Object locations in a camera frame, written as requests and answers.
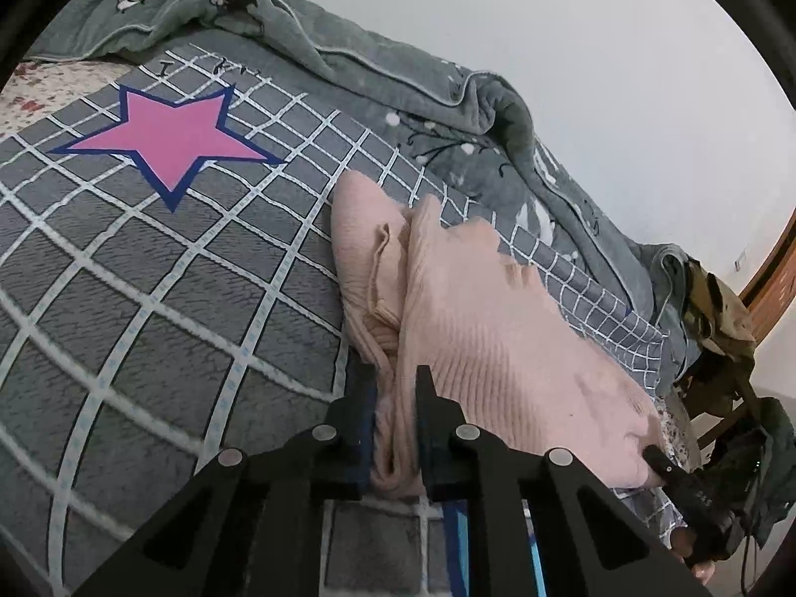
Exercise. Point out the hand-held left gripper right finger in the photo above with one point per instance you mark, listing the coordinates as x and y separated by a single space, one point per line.
426 441

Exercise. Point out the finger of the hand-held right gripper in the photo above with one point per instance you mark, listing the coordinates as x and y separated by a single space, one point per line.
668 469

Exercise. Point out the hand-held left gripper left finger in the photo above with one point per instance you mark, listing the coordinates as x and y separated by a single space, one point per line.
367 429

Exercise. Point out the pink ribbed sweater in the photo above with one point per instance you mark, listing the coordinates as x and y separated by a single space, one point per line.
497 354

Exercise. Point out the brown clothes pile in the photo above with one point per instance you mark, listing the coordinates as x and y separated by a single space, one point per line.
721 311

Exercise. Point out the person's right hand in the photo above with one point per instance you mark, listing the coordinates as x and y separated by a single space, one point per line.
681 541

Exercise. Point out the dark green cloth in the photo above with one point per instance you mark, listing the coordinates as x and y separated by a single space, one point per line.
777 466

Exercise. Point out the wooden chair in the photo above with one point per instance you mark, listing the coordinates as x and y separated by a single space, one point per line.
740 385

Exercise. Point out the orange wooden door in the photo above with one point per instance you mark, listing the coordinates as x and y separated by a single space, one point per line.
777 273

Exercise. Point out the grey checked blanket with stars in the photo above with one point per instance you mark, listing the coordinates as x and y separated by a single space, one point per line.
155 298

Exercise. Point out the grey-green fleece quilt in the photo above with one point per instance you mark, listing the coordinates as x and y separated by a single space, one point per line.
385 62

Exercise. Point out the floral bed sheet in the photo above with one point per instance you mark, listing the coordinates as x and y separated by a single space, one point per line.
37 93

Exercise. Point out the white wall switch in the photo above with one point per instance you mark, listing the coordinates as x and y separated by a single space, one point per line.
740 258

